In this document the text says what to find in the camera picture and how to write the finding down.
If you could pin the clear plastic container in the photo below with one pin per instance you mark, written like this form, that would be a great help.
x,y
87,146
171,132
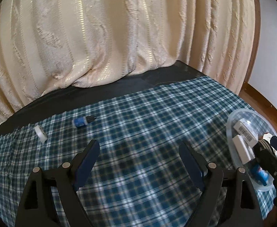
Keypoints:
x,y
245,115

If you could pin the white medicine box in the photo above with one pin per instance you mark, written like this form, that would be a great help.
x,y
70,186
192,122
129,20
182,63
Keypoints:
x,y
243,132

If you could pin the cream patterned curtain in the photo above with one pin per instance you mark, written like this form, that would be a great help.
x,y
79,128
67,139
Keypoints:
x,y
119,33

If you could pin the blue cracker packet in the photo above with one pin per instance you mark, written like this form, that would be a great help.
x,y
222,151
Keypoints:
x,y
261,175

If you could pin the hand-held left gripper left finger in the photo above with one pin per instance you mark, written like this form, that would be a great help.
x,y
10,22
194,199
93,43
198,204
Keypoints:
x,y
87,163

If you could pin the blue plaid cloth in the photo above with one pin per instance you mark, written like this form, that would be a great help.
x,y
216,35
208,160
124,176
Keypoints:
x,y
140,123

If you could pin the small blue bottle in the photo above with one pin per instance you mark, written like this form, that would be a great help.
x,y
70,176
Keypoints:
x,y
81,121

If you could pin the black white striped band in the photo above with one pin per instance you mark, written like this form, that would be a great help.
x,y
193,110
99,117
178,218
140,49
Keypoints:
x,y
263,144

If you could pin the small white tape roll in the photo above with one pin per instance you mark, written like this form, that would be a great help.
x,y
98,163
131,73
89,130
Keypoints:
x,y
41,134

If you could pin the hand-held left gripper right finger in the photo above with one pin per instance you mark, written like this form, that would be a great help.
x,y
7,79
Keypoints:
x,y
191,165

